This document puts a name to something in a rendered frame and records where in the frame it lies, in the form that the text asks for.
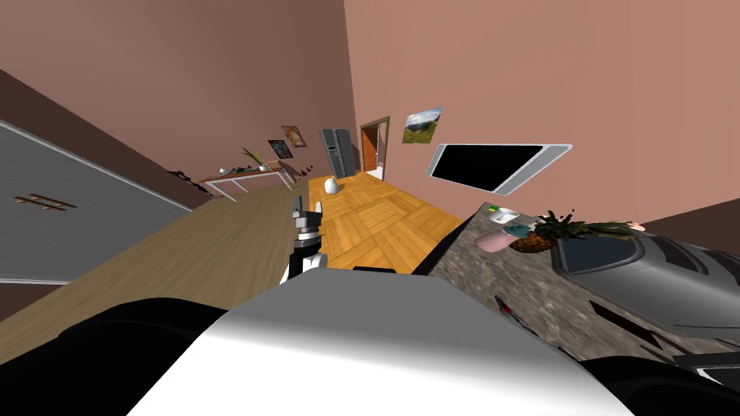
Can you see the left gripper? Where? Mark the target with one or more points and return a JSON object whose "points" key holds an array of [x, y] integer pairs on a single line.
{"points": [[307, 221]]}

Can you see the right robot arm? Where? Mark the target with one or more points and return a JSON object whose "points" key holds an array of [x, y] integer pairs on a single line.
{"points": [[665, 387]]}

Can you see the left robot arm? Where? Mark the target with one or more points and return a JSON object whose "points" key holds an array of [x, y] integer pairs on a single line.
{"points": [[87, 358]]}

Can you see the white vase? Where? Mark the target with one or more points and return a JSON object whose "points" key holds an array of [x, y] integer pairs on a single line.
{"points": [[331, 186]]}

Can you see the grey refrigerator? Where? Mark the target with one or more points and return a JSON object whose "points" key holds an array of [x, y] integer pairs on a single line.
{"points": [[340, 153]]}

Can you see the dark framed picture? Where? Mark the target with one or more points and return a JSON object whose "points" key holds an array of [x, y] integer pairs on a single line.
{"points": [[281, 149]]}

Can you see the white-legged brown table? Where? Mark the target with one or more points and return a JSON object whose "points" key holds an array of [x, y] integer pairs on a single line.
{"points": [[248, 173]]}

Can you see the reddish framed picture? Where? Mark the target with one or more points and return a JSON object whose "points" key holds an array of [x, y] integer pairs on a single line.
{"points": [[294, 136]]}

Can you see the brown open door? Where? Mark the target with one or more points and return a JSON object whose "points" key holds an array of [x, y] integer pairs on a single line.
{"points": [[370, 149]]}

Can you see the landscape picture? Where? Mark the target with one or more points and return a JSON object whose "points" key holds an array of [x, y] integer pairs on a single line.
{"points": [[422, 125]]}

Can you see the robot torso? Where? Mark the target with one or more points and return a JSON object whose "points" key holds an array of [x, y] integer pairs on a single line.
{"points": [[370, 341]]}

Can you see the black flat television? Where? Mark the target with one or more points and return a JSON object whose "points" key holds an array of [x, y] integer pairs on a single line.
{"points": [[491, 166]]}

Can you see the pink cup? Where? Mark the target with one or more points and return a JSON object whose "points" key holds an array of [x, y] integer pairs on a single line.
{"points": [[492, 242]]}

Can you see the white mug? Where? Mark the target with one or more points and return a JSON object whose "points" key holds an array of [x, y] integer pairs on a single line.
{"points": [[504, 216]]}

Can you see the teal bowl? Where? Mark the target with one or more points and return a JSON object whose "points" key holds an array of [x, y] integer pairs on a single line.
{"points": [[517, 230]]}

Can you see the grey white-framed panel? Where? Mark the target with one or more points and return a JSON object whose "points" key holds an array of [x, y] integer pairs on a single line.
{"points": [[87, 231]]}

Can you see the pineapple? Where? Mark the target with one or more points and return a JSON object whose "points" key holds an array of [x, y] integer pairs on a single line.
{"points": [[535, 241]]}

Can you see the grey metal sink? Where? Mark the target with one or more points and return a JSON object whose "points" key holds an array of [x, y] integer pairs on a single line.
{"points": [[665, 283]]}

